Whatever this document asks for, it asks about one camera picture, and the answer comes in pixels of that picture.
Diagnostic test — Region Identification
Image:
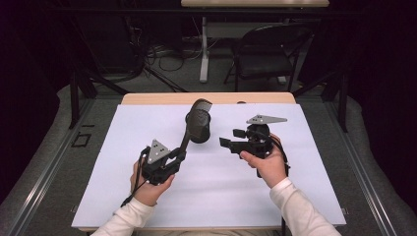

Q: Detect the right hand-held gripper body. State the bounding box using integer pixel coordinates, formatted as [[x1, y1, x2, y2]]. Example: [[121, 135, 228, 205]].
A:
[[229, 114, 289, 160]]

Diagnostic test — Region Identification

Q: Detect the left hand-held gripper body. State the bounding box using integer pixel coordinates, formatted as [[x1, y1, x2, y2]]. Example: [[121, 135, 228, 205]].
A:
[[141, 139, 181, 187]]

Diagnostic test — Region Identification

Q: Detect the black mesh cup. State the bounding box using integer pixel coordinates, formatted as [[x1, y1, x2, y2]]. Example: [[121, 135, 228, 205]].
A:
[[184, 108, 211, 145]]

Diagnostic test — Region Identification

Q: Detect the person's left hand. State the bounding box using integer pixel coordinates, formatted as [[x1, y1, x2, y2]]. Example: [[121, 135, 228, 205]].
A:
[[130, 160, 176, 207]]

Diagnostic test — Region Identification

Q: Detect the person's right hand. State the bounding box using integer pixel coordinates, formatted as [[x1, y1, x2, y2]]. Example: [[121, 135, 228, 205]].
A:
[[240, 133, 289, 190]]

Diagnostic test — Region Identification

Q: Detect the white table mat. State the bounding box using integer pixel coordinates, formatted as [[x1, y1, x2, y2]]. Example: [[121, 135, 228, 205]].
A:
[[71, 103, 347, 229]]

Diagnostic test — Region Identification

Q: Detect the wooden table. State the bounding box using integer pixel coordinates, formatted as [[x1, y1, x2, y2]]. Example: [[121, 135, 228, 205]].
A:
[[78, 91, 347, 232]]

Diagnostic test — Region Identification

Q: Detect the black tripod leg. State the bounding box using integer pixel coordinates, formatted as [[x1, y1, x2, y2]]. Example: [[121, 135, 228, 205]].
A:
[[143, 64, 189, 93]]

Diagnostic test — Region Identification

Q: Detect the black folding chair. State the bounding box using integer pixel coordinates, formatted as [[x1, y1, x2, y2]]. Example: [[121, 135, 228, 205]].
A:
[[223, 24, 313, 93]]

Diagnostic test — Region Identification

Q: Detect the white desk leg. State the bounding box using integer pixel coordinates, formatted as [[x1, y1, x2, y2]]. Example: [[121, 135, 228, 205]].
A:
[[199, 16, 211, 84]]

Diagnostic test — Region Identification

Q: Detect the right hand-held gripper cable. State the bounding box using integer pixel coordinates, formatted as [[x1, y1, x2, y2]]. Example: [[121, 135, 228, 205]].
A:
[[262, 131, 292, 236]]

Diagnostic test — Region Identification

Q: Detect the hand-held gripper cable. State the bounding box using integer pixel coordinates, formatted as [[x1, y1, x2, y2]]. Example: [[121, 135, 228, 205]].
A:
[[262, 131, 292, 236], [120, 147, 152, 208]]

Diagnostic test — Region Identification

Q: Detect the left hand-held gripper cable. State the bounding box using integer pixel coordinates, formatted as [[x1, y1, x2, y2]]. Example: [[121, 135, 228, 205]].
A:
[[120, 147, 152, 208]]

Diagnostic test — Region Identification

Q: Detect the tangle of floor cables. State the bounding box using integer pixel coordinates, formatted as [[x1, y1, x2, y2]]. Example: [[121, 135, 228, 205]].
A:
[[144, 35, 205, 73]]

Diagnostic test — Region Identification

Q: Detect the aluminium floor rail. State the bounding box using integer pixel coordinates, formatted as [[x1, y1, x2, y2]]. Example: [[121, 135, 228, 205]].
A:
[[6, 97, 96, 236], [324, 101, 398, 236]]

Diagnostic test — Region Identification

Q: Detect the black metal frame post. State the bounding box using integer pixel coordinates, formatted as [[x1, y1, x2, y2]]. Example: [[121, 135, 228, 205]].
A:
[[68, 69, 82, 130]]

